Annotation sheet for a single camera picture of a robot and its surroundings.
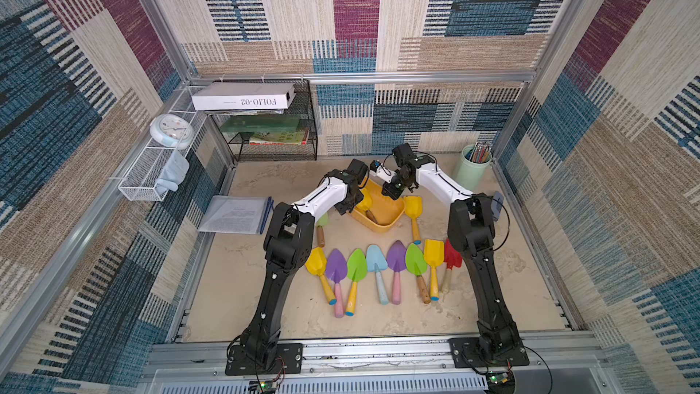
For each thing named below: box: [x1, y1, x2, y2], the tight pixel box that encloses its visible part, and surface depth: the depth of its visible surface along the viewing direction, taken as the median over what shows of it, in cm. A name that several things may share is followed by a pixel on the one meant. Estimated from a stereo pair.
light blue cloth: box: [155, 149, 190, 196], surface depth 70 cm
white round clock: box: [149, 113, 196, 151], surface depth 76 cm
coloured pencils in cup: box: [465, 141, 492, 164], surface depth 103 cm
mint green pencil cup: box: [454, 144, 493, 193], surface depth 104 cm
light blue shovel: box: [366, 243, 390, 306], surface depth 92 cm
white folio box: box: [191, 82, 298, 111], surface depth 81 cm
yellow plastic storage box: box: [350, 176, 406, 233], surface depth 104 cm
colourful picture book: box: [248, 130, 309, 146], surface depth 102 cm
